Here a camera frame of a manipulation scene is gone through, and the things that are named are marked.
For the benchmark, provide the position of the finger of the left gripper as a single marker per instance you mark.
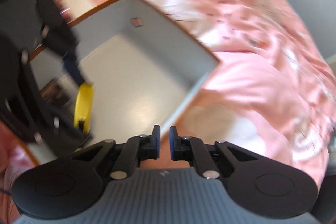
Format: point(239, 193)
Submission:
point(71, 66)

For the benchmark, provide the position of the orange cardboard storage box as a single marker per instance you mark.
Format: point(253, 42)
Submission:
point(145, 69)

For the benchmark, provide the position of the grey photo card box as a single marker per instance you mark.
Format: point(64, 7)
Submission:
point(54, 94)

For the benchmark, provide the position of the pink patterned bed quilt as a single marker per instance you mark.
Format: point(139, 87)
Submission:
point(268, 108)

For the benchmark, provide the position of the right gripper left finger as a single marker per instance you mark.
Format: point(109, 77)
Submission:
point(137, 149)

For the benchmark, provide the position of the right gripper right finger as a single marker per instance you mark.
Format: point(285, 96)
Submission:
point(198, 154)

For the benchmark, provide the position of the yellow tape measure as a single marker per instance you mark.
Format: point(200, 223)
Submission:
point(83, 108)

